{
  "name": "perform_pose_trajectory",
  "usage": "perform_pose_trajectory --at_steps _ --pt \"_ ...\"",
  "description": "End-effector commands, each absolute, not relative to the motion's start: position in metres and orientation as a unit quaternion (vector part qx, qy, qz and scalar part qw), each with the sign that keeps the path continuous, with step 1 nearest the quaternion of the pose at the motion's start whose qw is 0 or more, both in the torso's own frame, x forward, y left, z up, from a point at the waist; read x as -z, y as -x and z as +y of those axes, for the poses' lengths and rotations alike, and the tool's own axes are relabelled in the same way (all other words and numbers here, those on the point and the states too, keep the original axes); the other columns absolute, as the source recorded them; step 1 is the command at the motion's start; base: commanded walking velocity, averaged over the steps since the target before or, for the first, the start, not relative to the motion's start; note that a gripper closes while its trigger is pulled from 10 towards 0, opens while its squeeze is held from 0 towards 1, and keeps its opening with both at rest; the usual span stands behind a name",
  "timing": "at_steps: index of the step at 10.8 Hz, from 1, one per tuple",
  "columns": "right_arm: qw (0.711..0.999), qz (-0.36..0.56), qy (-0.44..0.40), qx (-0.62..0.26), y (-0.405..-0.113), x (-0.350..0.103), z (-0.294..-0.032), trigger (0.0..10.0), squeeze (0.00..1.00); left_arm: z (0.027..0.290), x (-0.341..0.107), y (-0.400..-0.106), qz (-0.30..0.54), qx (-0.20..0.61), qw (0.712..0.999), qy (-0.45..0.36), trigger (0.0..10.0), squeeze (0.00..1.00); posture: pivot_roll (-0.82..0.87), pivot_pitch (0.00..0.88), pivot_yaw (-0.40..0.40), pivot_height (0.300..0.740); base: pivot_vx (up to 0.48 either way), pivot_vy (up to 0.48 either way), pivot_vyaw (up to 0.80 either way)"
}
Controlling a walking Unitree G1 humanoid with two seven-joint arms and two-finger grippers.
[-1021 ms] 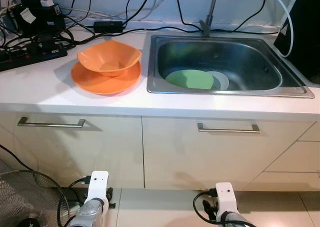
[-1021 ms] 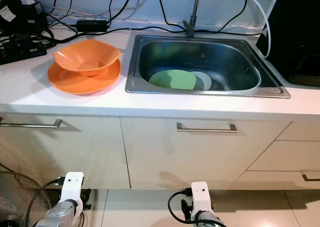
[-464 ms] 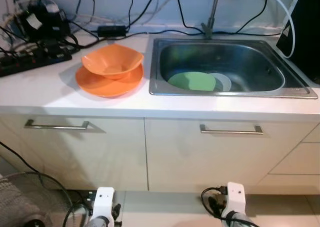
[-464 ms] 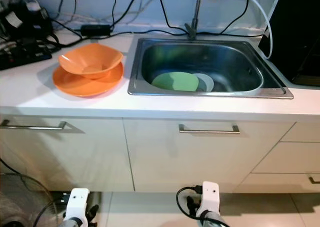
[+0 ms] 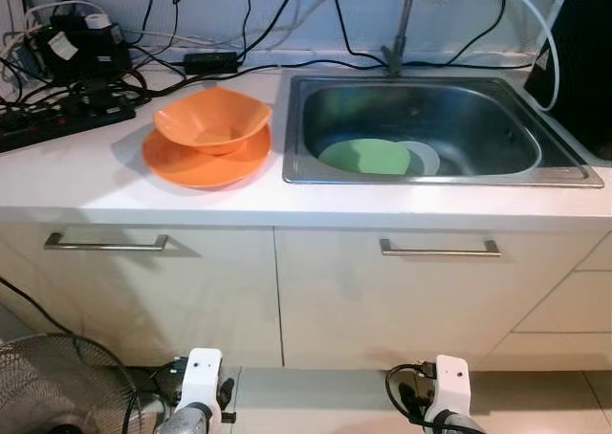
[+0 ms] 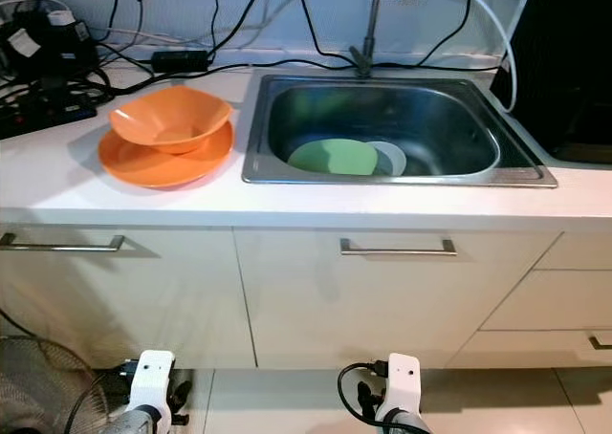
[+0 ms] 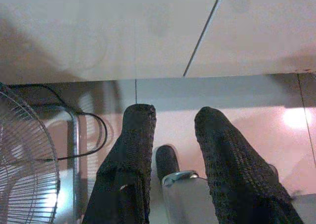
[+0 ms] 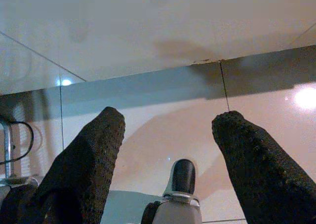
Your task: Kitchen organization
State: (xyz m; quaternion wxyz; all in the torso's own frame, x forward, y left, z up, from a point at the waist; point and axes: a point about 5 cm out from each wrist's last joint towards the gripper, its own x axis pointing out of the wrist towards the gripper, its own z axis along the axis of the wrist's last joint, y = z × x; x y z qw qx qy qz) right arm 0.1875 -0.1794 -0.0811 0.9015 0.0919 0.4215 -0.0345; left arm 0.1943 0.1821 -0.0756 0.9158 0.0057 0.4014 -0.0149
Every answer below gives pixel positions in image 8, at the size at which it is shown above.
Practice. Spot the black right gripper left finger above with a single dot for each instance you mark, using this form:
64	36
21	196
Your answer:
84	164

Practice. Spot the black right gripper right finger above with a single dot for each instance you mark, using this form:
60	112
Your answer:
266	179

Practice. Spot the chrome kitchen faucet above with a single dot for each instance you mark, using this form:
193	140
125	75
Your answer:
8	155

